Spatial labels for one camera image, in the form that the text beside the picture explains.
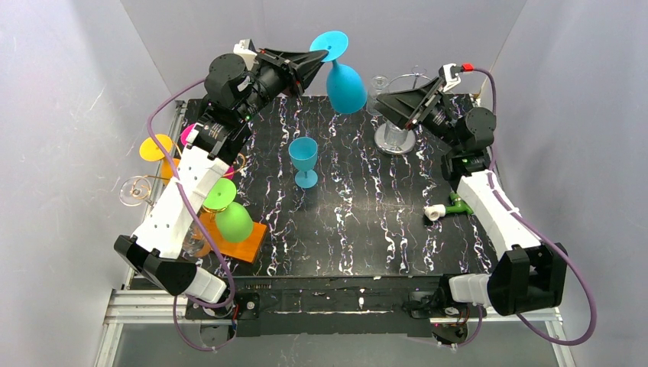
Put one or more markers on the silver wire glass rack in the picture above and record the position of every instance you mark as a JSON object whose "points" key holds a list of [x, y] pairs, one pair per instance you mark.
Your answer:
{"points": [[392, 140]]}

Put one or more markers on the green wine glass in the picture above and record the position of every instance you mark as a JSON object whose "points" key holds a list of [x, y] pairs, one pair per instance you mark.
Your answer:
{"points": [[231, 218]]}

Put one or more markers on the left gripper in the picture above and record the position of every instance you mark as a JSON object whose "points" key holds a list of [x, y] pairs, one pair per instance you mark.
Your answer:
{"points": [[286, 69]]}

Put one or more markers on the aluminium base frame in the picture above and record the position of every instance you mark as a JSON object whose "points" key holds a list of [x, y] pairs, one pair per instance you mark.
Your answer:
{"points": [[342, 327]]}

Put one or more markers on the orange wine glass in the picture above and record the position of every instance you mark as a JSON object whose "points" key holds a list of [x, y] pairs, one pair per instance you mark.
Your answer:
{"points": [[149, 151]]}

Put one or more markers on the clear wine glass front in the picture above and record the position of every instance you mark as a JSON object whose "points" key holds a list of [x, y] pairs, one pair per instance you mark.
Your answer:
{"points": [[195, 244]]}

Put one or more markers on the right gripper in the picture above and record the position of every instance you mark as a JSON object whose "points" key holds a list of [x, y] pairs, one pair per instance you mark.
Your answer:
{"points": [[428, 105]]}

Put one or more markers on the clear glass rear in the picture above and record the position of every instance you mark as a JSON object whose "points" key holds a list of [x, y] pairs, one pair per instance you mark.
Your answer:
{"points": [[378, 85]]}

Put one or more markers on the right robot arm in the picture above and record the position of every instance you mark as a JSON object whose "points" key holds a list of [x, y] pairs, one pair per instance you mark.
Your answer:
{"points": [[530, 273]]}

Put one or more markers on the upright blue wine glass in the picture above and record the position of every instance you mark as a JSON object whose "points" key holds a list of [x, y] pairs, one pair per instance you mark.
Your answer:
{"points": [[303, 153]]}

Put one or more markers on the blue wine glass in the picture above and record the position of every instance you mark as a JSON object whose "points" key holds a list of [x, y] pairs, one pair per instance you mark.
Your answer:
{"points": [[303, 153], [344, 85]]}

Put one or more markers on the green white pipe fitting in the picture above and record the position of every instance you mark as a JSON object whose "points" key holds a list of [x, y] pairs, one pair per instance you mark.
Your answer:
{"points": [[457, 206]]}

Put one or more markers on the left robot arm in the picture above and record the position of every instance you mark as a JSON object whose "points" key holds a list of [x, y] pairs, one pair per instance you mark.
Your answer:
{"points": [[238, 86]]}

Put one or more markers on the pink wine glass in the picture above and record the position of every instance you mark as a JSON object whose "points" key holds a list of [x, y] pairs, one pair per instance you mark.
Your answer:
{"points": [[184, 141]]}

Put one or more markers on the gold wire rack wooden base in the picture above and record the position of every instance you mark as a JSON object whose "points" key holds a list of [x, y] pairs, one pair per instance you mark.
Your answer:
{"points": [[247, 250]]}

